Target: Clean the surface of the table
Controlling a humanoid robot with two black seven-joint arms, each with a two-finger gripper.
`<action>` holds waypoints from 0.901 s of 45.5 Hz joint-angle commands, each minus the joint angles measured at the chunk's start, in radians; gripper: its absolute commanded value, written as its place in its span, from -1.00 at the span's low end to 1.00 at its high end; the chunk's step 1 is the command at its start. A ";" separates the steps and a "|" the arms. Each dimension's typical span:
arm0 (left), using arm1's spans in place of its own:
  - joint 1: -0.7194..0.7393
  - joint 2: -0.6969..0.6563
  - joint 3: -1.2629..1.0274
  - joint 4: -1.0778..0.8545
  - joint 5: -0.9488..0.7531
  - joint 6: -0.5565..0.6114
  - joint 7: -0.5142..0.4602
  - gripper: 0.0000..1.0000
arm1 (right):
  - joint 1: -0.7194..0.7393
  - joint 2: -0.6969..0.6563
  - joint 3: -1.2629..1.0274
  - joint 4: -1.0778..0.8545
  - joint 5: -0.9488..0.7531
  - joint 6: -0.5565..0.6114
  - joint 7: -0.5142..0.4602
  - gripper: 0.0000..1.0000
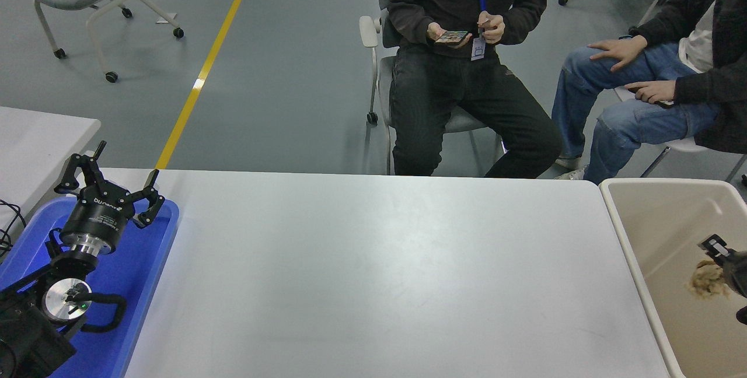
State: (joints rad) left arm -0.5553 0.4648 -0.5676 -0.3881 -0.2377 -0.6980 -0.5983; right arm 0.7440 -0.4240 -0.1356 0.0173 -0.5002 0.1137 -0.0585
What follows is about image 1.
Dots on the seated person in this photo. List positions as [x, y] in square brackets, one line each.
[420, 104]
[624, 127]

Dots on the white side table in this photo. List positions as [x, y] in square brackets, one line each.
[35, 144]

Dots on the tan paper ball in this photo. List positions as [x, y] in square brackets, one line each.
[707, 280]

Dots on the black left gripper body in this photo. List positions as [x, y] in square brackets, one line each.
[99, 217]

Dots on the black phone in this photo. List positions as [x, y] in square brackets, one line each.
[450, 37]

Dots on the person's right hand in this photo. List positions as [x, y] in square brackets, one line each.
[435, 32]
[621, 51]

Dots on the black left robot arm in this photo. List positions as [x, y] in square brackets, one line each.
[29, 331]

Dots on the person's left hand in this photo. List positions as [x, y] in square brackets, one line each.
[656, 91]
[493, 27]

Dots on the blue plastic tray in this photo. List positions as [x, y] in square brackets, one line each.
[134, 261]

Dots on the large pale bin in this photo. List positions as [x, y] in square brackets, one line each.
[665, 232]

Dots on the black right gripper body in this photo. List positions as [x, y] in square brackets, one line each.
[738, 273]

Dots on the grey chair with white armrest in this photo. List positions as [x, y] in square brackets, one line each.
[369, 31]

